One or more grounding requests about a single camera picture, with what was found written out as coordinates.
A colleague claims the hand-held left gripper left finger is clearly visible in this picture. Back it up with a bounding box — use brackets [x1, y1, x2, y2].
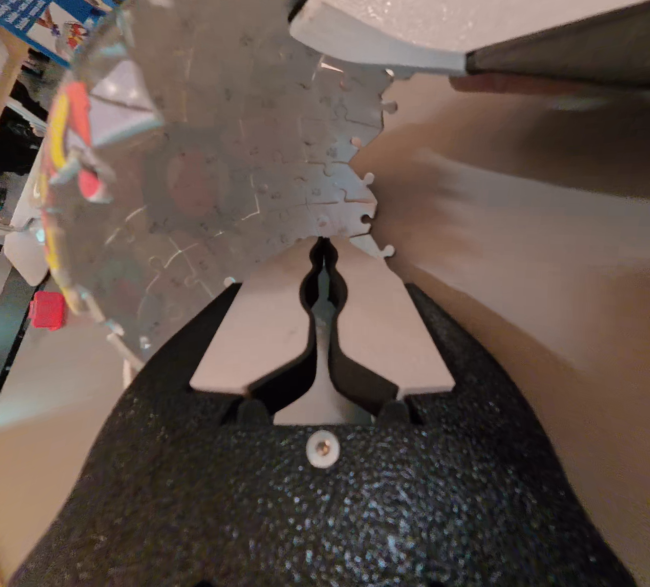
[189, 237, 324, 412]

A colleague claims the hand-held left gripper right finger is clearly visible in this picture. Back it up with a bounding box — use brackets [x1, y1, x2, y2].
[327, 238, 455, 415]

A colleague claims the partly built puzzle ball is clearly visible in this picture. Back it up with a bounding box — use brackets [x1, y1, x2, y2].
[38, 0, 397, 375]

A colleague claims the blue puzzle box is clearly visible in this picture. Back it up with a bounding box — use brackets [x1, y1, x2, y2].
[0, 0, 255, 65]

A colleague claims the small red plastic block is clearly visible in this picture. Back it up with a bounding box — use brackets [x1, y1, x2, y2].
[29, 291, 68, 330]

